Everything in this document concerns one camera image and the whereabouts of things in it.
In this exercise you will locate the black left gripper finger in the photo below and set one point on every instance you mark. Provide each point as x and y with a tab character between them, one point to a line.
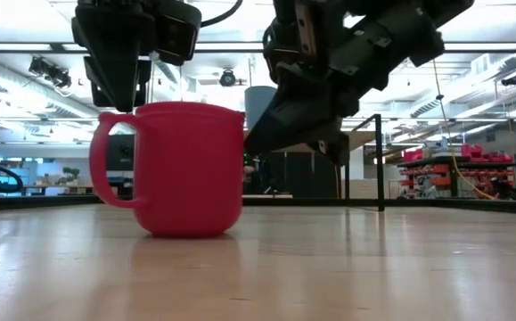
94	91
121	84

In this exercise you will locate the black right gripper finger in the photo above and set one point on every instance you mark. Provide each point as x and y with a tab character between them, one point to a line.
338	149
293	120

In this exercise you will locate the tall plastic cup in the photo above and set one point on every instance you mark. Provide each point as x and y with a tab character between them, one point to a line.
259	104

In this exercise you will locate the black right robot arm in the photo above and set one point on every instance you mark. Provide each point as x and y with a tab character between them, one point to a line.
449	13

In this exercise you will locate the black cabinet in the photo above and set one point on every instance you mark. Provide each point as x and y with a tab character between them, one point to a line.
302	176

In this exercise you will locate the black computer monitor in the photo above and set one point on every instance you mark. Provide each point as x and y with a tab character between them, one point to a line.
120	153

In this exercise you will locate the small green potted plant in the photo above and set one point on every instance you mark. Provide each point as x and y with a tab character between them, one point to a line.
69	175

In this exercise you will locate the red plastic mug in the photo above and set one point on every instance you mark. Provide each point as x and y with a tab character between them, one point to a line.
186	174

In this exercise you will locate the rack with red bins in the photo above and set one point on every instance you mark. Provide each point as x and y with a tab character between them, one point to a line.
458	174

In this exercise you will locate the black frame wooden shelf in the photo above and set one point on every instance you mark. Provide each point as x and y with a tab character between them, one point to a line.
379	178

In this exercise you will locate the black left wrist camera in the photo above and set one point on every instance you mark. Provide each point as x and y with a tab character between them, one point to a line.
177	31

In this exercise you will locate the round black ceiling camera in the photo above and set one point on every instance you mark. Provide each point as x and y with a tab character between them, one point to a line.
227	78

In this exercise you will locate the black table edge rail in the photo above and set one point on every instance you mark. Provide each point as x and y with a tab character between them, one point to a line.
462	205

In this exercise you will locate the black ceiling mounted camera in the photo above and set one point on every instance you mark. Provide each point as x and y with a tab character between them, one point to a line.
512	80

